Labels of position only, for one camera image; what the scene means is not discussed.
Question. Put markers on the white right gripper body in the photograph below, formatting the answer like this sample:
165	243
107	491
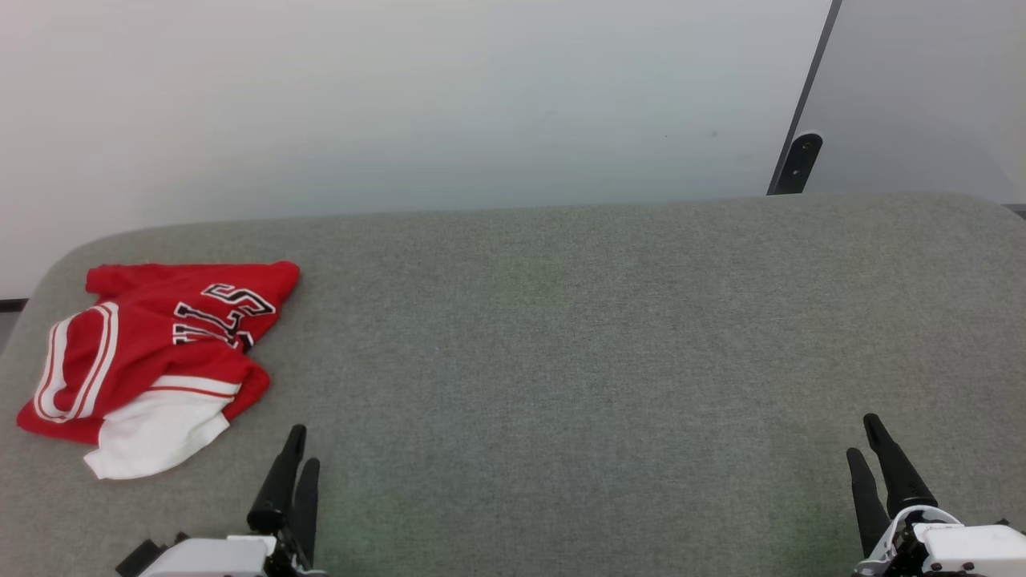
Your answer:
970	553

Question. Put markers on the black oval bracket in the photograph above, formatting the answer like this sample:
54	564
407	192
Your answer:
801	160

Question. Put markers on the red Bulls 23 jersey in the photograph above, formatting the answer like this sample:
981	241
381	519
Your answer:
152	336

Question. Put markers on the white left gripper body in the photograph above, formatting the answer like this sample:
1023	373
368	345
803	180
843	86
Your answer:
216	557

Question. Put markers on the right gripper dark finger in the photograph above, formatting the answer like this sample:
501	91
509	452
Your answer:
867	505
899	473

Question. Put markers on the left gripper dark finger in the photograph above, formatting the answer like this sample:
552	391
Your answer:
307	505
276	489

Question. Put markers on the black slanted post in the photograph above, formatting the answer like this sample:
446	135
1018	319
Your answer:
811	76

